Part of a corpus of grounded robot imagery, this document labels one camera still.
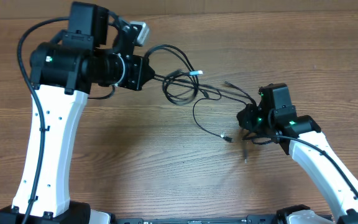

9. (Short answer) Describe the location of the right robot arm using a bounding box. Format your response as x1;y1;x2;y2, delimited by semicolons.
236;83;358;223

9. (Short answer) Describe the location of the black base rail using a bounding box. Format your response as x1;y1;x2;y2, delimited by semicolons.
88;203;334;224

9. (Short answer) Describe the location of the short black USB cable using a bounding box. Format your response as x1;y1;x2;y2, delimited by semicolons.
192;98;249;164

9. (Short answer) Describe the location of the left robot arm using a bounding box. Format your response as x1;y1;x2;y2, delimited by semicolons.
0;2;154;223

